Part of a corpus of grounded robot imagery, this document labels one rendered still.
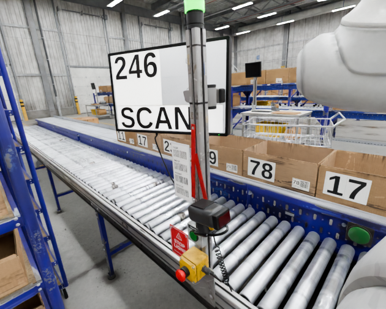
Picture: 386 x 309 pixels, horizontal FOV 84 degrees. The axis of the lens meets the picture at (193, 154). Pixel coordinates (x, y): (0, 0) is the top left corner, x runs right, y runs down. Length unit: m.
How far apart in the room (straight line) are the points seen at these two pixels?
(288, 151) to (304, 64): 1.13
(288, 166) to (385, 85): 0.85
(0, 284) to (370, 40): 0.86
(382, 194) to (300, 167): 0.31
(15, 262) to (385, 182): 1.22
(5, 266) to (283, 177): 1.10
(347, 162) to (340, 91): 1.05
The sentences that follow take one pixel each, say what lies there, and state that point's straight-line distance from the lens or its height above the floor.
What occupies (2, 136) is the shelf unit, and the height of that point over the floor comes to 1.33.
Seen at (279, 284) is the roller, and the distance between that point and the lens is 0.91.
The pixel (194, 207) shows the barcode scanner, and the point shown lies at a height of 1.08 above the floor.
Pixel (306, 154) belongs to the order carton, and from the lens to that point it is 1.44.
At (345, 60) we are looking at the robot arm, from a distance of 0.35.
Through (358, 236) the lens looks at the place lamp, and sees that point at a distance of 1.13.
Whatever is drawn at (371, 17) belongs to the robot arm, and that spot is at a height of 1.48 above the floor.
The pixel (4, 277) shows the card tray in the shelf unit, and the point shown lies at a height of 0.99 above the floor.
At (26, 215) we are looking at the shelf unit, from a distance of 0.67.
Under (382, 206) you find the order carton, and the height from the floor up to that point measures 0.93.
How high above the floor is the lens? 1.41
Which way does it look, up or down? 17 degrees down
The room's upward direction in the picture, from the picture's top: 3 degrees counter-clockwise
